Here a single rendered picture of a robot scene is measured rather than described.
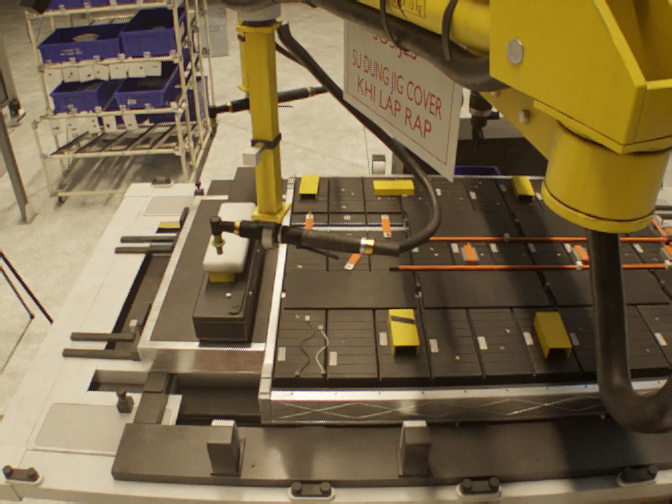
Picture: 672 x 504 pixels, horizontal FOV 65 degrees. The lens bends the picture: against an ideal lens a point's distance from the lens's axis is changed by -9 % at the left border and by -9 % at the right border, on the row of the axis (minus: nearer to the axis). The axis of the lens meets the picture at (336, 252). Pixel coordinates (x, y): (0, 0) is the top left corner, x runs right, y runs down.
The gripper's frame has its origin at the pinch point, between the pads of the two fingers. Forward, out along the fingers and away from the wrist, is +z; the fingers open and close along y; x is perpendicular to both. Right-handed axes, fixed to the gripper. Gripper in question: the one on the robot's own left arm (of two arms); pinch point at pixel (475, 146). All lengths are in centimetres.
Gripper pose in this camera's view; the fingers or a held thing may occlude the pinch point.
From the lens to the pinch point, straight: 273.9
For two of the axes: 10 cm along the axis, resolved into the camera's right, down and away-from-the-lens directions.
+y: 0.0, 5.7, -8.2
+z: 0.0, 8.2, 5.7
